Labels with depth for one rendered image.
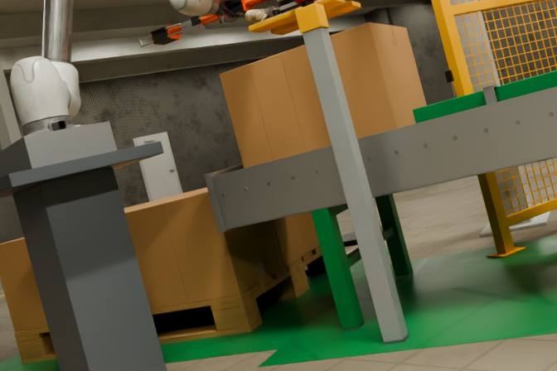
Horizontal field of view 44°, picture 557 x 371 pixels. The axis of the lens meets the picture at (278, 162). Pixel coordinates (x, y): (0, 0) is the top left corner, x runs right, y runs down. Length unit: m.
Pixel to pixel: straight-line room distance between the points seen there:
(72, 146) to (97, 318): 0.54
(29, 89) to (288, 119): 0.86
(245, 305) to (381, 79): 0.99
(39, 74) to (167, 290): 0.98
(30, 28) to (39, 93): 10.08
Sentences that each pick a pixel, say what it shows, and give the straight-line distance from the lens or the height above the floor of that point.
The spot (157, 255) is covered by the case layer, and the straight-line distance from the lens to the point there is 2.79.
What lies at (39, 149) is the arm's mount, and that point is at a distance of 2.22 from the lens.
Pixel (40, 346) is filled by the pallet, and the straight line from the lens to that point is 3.33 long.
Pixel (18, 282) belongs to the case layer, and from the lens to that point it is 3.31.
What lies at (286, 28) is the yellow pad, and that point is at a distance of 2.68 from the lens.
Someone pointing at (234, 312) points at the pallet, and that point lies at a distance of 2.67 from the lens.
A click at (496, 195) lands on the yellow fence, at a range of 2.88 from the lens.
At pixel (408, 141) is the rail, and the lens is 2.13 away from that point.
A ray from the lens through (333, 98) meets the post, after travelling 2.00.
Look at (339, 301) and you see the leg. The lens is 2.31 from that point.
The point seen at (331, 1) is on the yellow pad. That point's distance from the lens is 2.41.
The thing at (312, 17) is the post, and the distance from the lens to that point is 2.02.
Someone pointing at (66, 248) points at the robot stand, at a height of 0.50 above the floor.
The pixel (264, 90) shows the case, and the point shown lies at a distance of 2.46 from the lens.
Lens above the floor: 0.60
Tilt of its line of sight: level
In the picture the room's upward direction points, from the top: 15 degrees counter-clockwise
